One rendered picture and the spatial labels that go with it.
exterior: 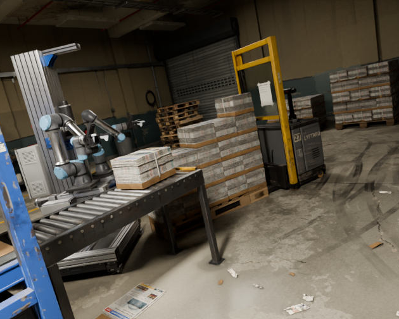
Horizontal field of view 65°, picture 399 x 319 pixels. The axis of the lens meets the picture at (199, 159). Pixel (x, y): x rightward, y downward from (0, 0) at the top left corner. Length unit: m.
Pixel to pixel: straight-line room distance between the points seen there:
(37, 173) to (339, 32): 7.98
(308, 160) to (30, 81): 3.21
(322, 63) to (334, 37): 0.68
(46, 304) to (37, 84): 2.04
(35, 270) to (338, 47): 8.73
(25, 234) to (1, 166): 0.30
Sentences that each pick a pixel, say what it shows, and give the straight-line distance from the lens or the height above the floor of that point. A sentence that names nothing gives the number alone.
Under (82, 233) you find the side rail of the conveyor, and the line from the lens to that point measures 1.89.
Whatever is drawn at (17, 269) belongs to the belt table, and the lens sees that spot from 1.74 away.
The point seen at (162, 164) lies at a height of 0.92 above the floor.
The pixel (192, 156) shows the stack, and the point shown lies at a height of 0.76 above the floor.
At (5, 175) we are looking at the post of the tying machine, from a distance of 1.50.
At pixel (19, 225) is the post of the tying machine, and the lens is 1.53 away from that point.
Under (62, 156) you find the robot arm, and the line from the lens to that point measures 2.83.
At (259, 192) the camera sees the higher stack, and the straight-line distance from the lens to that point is 3.95.
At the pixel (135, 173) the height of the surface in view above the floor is 0.92.
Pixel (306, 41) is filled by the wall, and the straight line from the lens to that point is 9.66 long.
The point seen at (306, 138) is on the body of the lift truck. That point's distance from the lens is 4.22.
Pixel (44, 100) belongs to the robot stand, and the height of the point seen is 1.60.
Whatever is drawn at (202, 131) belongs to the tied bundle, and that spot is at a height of 0.99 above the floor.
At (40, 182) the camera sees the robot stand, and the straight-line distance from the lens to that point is 3.25.
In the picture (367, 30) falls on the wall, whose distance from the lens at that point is 9.13.
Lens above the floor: 1.34
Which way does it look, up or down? 11 degrees down
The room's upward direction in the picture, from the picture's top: 12 degrees counter-clockwise
